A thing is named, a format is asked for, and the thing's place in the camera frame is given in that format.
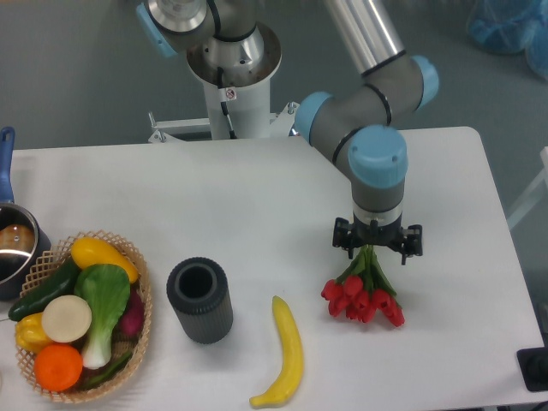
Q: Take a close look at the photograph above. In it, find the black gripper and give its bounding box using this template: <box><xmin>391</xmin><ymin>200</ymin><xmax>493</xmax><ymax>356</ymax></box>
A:
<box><xmin>332</xmin><ymin>206</ymin><xmax>423</xmax><ymax>265</ymax></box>

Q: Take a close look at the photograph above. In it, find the red tulip bouquet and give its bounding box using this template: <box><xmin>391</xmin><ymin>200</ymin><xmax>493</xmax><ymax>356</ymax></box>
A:
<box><xmin>320</xmin><ymin>245</ymin><xmax>405</xmax><ymax>327</ymax></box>

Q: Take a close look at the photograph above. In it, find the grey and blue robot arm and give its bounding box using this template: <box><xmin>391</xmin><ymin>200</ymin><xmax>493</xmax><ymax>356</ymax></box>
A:
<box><xmin>136</xmin><ymin>1</ymin><xmax>439</xmax><ymax>258</ymax></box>

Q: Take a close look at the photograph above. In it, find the yellow banana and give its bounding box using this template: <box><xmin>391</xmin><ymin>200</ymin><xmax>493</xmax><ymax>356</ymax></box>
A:
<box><xmin>249</xmin><ymin>295</ymin><xmax>305</xmax><ymax>409</ymax></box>

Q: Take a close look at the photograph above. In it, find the dark grey ribbed vase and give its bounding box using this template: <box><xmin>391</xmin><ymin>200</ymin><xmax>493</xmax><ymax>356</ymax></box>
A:
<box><xmin>166</xmin><ymin>257</ymin><xmax>234</xmax><ymax>344</ymax></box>

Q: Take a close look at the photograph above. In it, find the black device at edge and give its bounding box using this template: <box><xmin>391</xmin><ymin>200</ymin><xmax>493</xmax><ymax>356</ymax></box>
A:
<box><xmin>516</xmin><ymin>347</ymin><xmax>547</xmax><ymax>392</ymax></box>

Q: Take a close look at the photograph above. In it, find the blue plastic bag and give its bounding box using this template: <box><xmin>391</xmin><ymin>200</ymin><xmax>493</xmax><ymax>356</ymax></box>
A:
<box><xmin>466</xmin><ymin>1</ymin><xmax>547</xmax><ymax>80</ymax></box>

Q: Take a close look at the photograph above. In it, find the purple sweet potato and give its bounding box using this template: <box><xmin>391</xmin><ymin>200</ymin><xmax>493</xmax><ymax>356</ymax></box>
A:
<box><xmin>118</xmin><ymin>289</ymin><xmax>145</xmax><ymax>337</ymax></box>

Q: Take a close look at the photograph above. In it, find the green bok choy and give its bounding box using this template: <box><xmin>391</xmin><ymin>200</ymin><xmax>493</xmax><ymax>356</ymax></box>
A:
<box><xmin>74</xmin><ymin>264</ymin><xmax>130</xmax><ymax>370</ymax></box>

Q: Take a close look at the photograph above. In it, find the green chili pepper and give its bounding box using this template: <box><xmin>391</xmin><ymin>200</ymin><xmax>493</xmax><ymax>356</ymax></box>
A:
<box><xmin>80</xmin><ymin>351</ymin><xmax>133</xmax><ymax>390</ymax></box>

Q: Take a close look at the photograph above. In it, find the yellow squash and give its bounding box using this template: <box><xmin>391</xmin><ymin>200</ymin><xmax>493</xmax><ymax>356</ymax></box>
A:
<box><xmin>70</xmin><ymin>237</ymin><xmax>140</xmax><ymax>283</ymax></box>

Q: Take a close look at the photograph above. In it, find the dark green cucumber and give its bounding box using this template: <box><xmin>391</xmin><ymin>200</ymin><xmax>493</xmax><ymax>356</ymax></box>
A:
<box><xmin>8</xmin><ymin>258</ymin><xmax>80</xmax><ymax>322</ymax></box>

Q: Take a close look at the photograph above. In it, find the orange fruit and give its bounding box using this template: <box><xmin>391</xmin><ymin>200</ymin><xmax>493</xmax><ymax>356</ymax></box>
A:
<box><xmin>33</xmin><ymin>344</ymin><xmax>83</xmax><ymax>392</ymax></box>

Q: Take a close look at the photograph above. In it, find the yellow bell pepper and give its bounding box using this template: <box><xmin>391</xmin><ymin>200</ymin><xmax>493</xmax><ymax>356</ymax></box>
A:
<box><xmin>15</xmin><ymin>313</ymin><xmax>53</xmax><ymax>354</ymax></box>

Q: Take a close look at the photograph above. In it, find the white metal frame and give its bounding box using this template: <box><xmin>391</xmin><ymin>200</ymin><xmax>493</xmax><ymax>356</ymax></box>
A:
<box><xmin>506</xmin><ymin>146</ymin><xmax>547</xmax><ymax>230</ymax></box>

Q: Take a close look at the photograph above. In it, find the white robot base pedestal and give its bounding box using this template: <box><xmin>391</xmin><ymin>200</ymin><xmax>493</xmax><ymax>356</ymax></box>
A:
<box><xmin>148</xmin><ymin>22</ymin><xmax>299</xmax><ymax>143</ymax></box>

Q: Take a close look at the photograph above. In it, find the blue handled saucepan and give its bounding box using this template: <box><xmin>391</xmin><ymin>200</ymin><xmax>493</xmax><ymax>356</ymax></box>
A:
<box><xmin>1</xmin><ymin>127</ymin><xmax>51</xmax><ymax>301</ymax></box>

